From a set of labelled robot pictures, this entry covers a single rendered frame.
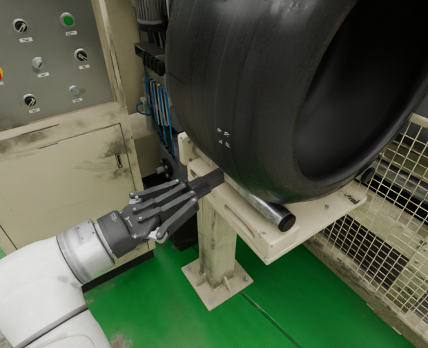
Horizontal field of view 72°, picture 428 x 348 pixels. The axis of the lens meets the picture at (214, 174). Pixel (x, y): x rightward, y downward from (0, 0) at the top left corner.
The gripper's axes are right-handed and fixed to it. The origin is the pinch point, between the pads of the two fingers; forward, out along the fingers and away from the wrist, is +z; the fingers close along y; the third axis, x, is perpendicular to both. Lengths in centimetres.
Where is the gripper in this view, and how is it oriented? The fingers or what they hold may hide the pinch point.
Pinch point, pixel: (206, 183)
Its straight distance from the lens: 56.1
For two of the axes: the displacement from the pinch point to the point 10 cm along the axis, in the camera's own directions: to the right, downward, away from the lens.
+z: 8.2, -4.5, 3.4
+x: 1.1, 7.2, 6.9
